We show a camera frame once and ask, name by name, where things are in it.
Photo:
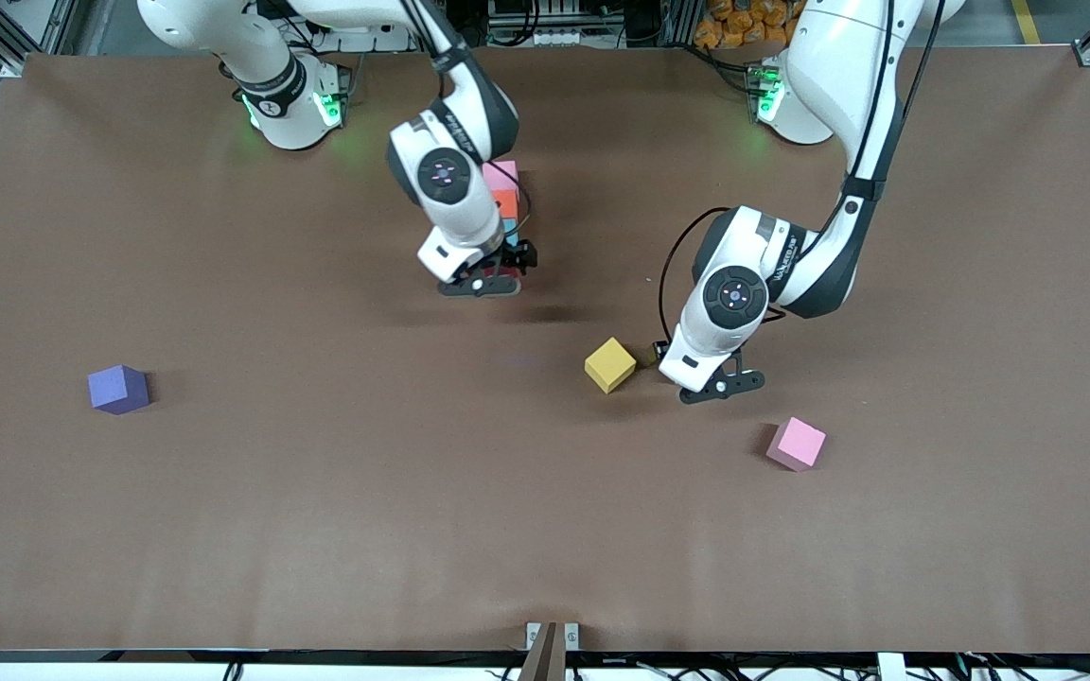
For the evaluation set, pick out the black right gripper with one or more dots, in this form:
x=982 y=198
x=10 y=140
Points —
x=518 y=254

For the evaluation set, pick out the red foam block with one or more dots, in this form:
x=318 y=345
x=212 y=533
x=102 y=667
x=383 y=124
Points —
x=505 y=273

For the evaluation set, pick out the blue foam block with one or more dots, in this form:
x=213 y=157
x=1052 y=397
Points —
x=511 y=233

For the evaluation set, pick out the orange foam block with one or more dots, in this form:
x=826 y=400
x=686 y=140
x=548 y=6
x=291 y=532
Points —
x=507 y=203

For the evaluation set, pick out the pink foam block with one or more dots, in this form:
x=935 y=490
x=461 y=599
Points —
x=505 y=173
x=799 y=445

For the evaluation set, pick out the yellow foam block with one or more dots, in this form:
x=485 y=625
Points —
x=609 y=365

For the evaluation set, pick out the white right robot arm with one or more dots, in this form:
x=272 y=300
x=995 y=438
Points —
x=285 y=118

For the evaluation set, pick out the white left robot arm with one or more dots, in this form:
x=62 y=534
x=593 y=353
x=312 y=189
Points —
x=838 y=57

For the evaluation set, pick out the white power strip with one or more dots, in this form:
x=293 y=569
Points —
x=360 y=24
x=564 y=37

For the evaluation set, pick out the brown wooden stick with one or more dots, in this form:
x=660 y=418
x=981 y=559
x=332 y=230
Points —
x=545 y=662

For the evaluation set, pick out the brown table cover sheet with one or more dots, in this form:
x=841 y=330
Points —
x=223 y=530

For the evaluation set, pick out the orange packets pile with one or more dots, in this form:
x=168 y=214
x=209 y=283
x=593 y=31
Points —
x=734 y=28

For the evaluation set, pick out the purple foam block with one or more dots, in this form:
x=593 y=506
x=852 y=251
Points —
x=117 y=388

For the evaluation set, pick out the grey metal bracket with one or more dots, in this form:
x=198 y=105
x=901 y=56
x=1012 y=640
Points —
x=533 y=638
x=571 y=638

